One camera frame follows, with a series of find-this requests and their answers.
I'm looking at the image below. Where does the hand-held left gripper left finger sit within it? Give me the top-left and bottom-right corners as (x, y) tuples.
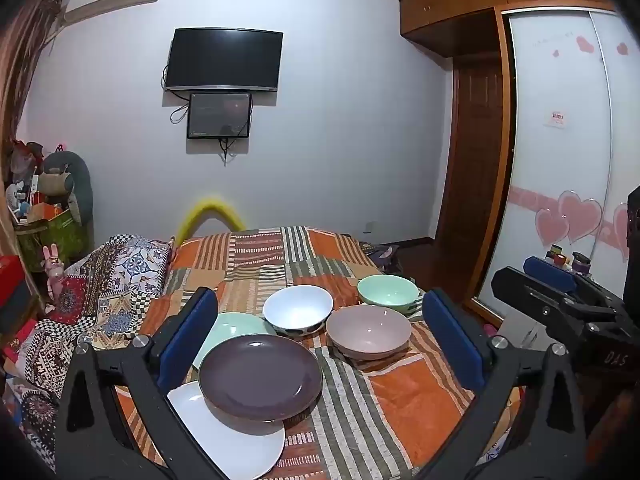
(52, 287), (236, 480)

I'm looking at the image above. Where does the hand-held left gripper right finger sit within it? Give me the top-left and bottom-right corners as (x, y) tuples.
(421, 287), (588, 480)

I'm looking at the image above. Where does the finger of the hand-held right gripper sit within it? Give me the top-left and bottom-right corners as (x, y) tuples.
(524, 256), (624, 312)
(491, 266), (621, 332)

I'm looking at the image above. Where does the light green plate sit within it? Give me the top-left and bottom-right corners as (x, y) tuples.
(192, 312), (278, 371)

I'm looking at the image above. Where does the light green bowl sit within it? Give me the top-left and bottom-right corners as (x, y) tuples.
(357, 275), (420, 317)

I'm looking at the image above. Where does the purple plate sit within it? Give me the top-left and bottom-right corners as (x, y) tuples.
(198, 335), (323, 422)

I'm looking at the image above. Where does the pink bowl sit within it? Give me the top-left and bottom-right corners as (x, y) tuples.
(325, 305), (412, 361)

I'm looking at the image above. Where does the white bowl with dark spots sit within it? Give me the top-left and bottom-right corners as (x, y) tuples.
(262, 285), (334, 337)

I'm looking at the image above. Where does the white plate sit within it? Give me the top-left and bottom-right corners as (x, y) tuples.
(166, 381), (286, 480)

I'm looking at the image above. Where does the blue red patterned blanket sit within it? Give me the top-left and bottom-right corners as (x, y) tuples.
(0, 232), (173, 466)

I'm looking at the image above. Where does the dark patterned bag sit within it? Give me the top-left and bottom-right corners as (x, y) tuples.
(360, 242), (401, 273)

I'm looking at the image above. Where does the wooden wardrobe with white doors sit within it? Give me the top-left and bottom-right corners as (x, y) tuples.
(399, 0), (640, 331)

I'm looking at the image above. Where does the yellow fuzzy hoop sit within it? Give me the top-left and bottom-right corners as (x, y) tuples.
(175, 192), (246, 243)

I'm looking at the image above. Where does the orange striped patchwork blanket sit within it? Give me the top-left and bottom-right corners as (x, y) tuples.
(115, 225), (526, 480)

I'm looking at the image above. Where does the dark wooden door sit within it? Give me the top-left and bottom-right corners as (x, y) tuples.
(435, 57), (506, 253)

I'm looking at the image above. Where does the pink rabbit figure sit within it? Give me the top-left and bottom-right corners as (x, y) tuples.
(42, 244), (66, 301)

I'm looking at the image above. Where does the green cardboard box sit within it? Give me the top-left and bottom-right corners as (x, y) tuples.
(17, 207), (91, 271)

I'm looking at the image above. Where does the grey plush toy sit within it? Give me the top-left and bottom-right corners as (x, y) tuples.
(42, 151), (94, 226)

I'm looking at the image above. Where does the red box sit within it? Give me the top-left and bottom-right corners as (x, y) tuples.
(0, 255), (26, 306)

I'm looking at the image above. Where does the small black monitor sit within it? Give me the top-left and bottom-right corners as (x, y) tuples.
(187, 91), (252, 140)

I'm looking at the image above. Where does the brown curtain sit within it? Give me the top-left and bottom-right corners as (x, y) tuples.
(0, 0), (68, 161)

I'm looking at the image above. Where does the black wall television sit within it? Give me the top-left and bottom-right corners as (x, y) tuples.
(164, 28), (284, 93)

